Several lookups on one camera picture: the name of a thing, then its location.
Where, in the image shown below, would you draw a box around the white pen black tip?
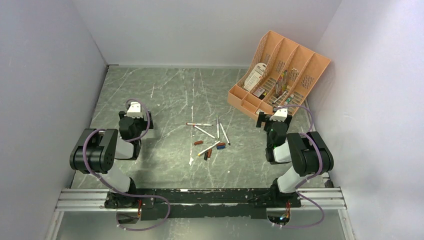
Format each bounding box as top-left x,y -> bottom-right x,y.
219,122 -> 231,146

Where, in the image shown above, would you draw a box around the dark red pen cap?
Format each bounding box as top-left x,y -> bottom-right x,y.
207,149 -> 213,159

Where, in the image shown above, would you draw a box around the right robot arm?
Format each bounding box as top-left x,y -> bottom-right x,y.
256,109 -> 334,207

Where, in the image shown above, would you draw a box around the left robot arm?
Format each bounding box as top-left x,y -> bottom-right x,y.
69,111 -> 154,208

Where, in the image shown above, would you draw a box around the markers in organizer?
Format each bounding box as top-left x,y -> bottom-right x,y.
271,70 -> 294,106

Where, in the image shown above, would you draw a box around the orange plastic desk organizer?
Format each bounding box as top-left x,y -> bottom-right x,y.
227,31 -> 331,119

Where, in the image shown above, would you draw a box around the white product card package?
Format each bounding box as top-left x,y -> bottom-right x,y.
243,62 -> 267,92

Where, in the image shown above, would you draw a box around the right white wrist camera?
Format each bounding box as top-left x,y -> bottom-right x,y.
269,108 -> 289,122

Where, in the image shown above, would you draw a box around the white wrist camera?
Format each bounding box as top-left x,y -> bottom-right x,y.
126,101 -> 144,119
269,108 -> 289,122

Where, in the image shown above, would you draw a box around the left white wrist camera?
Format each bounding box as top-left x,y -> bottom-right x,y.
126,101 -> 144,119

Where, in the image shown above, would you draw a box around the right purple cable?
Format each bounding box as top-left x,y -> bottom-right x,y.
272,104 -> 326,229

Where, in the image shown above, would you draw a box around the purple cable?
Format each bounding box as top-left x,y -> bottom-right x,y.
272,104 -> 326,229
82,98 -> 172,232

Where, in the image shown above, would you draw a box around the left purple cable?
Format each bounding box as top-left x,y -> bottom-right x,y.
82,98 -> 172,232

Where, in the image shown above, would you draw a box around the aluminium rail frame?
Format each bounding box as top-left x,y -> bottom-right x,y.
54,187 -> 347,212

